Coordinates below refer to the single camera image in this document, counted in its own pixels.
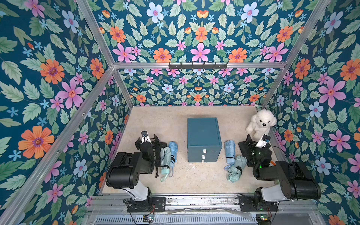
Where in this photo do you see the light blue umbrella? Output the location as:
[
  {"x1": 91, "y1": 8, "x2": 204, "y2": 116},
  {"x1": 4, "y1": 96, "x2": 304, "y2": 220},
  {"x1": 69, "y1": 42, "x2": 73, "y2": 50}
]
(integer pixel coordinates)
[
  {"x1": 224, "y1": 140, "x2": 235, "y2": 171},
  {"x1": 169, "y1": 141, "x2": 178, "y2": 170}
]

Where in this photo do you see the teal plastic drawer cabinet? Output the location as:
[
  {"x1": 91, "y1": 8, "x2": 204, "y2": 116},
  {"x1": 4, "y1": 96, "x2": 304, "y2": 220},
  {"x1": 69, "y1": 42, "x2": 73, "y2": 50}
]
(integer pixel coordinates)
[{"x1": 187, "y1": 118, "x2": 222, "y2": 163}]

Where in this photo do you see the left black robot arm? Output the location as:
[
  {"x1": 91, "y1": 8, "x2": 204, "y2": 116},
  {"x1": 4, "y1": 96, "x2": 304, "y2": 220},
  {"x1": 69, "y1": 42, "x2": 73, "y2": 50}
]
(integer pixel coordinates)
[{"x1": 106, "y1": 131, "x2": 167, "y2": 203}]

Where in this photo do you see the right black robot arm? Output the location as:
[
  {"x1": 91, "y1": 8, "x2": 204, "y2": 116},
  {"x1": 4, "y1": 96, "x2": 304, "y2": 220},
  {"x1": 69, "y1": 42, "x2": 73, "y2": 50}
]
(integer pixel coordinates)
[{"x1": 238, "y1": 135, "x2": 322, "y2": 205}]

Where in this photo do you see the left mint green umbrella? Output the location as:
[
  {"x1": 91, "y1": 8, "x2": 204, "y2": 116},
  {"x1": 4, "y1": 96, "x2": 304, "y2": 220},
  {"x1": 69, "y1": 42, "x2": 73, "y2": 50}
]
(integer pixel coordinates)
[{"x1": 160, "y1": 147, "x2": 171, "y2": 182}]

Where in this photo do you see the mint green umbrella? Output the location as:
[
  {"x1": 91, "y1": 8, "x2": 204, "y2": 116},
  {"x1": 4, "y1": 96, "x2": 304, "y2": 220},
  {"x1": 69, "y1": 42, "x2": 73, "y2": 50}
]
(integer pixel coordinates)
[
  {"x1": 226, "y1": 156, "x2": 248, "y2": 183},
  {"x1": 160, "y1": 147, "x2": 171, "y2": 182}
]

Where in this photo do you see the right mint green umbrella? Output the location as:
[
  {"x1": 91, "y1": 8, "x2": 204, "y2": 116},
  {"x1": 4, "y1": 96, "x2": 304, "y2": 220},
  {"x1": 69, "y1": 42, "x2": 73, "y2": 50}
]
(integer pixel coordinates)
[{"x1": 226, "y1": 156, "x2": 248, "y2": 183}]

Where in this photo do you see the white plush dog toy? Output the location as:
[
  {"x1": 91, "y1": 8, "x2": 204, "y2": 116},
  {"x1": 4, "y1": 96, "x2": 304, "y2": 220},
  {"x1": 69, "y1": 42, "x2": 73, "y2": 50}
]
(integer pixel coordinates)
[{"x1": 246, "y1": 109, "x2": 277, "y2": 141}]

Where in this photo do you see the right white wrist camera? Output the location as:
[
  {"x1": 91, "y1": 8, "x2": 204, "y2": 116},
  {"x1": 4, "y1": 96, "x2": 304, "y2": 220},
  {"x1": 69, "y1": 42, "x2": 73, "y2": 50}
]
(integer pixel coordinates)
[{"x1": 256, "y1": 135, "x2": 271, "y2": 148}]

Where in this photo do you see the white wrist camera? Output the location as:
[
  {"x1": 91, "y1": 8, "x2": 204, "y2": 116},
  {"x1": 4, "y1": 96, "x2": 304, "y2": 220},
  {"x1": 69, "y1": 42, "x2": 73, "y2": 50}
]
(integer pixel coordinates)
[
  {"x1": 141, "y1": 131, "x2": 152, "y2": 143},
  {"x1": 256, "y1": 135, "x2": 271, "y2": 148}
]

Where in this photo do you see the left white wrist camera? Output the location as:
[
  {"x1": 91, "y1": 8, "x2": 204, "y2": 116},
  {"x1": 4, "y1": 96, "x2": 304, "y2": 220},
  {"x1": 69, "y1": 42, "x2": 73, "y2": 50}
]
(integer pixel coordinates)
[{"x1": 141, "y1": 131, "x2": 152, "y2": 143}]

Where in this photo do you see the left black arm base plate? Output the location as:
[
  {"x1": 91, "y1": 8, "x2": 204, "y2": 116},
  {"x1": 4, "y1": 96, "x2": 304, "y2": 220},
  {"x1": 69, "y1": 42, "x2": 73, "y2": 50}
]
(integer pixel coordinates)
[{"x1": 126, "y1": 197, "x2": 167, "y2": 213}]

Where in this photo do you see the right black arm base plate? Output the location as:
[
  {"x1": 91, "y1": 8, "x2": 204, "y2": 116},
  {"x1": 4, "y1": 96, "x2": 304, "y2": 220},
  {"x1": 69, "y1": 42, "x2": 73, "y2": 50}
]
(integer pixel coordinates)
[{"x1": 237, "y1": 193, "x2": 278, "y2": 212}]

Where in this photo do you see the black wall hook rail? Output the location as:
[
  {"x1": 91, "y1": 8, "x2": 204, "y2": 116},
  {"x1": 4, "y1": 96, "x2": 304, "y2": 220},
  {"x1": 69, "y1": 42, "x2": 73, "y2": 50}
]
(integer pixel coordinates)
[{"x1": 168, "y1": 62, "x2": 228, "y2": 70}]

